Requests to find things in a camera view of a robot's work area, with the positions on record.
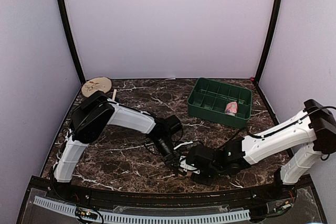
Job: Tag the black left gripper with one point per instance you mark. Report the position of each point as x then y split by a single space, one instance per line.
170 161

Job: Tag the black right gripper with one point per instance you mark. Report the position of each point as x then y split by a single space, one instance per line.
205 181

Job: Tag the beige striped sock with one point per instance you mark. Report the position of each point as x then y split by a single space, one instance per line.
181 174

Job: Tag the green compartment tray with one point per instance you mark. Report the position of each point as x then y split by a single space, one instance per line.
209 98

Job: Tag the pink patterned sock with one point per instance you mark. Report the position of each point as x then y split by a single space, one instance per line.
231 108

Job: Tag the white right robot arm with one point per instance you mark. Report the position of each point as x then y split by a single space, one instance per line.
312 128

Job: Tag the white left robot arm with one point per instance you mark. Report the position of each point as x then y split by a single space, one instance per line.
95 113

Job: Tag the wooden stick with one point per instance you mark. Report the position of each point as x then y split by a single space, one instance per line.
114 95

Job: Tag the beige embroidered round coaster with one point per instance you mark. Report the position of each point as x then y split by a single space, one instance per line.
102 84

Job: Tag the white slotted cable duct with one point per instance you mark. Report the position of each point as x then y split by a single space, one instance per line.
142 215

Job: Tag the black front rail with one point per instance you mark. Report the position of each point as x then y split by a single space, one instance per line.
108 198

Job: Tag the right black frame post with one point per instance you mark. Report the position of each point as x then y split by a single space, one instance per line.
268 41

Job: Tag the black frame post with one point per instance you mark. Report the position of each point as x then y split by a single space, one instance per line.
70 40
268 41

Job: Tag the left black frame post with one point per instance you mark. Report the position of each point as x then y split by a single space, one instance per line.
70 40

